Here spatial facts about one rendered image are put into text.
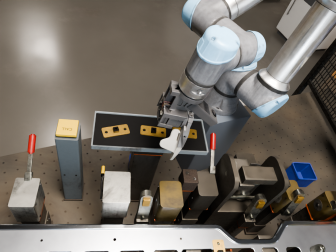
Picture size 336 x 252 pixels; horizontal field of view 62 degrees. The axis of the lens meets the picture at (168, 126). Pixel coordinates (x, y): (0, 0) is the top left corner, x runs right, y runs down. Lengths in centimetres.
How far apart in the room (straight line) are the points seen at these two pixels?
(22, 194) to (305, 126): 164
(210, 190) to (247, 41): 50
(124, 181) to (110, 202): 8
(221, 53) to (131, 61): 249
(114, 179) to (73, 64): 216
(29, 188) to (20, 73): 202
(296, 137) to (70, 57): 217
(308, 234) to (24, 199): 93
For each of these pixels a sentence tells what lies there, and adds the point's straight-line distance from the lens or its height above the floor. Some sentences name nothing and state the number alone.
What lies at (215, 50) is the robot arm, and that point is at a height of 158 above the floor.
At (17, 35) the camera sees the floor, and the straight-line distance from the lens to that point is 330.
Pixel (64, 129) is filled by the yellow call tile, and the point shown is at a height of 116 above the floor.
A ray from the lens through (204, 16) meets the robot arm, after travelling 70.
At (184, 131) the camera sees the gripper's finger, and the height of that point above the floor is 135.
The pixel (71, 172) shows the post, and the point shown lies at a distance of 108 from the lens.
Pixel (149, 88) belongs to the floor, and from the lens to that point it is 275.
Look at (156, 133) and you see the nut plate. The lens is 91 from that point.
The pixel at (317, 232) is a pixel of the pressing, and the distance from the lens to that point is 118.
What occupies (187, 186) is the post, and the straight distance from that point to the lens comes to 94.
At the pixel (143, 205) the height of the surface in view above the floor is 107.
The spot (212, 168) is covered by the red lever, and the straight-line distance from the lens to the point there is 98.
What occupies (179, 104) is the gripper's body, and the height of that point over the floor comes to 140.
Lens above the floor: 188
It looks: 49 degrees down
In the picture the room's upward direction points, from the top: 18 degrees clockwise
